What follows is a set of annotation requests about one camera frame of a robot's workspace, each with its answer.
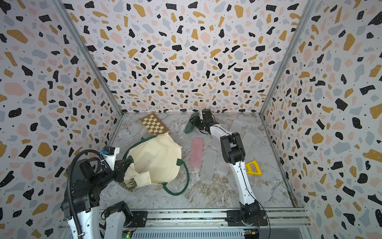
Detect dark green case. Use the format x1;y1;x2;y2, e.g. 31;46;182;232
184;112;200;134

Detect translucent case with pink mark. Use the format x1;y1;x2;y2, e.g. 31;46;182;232
134;152;155;173

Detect cream canvas tote bag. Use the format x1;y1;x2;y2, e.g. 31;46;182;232
121;133;190;196

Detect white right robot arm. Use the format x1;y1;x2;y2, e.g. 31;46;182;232
184;109;261;225

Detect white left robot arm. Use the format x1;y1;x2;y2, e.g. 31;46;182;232
61;160;133;239

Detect wooden chess board box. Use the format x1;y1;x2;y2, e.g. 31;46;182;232
140;113;169;135

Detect yellow triangular plastic piece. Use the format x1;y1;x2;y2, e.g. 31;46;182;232
245;160;262;176

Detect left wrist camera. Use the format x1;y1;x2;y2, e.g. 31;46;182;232
100;146;120;172

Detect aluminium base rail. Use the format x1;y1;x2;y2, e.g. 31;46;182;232
59;208;311;239

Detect aluminium corner post right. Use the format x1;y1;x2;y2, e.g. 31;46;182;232
259;0;317;117

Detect aluminium corner post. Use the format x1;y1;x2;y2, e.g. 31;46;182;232
259;0;317;117
51;1;123;117

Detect aluminium corner post left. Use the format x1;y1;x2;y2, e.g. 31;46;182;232
51;1;123;117

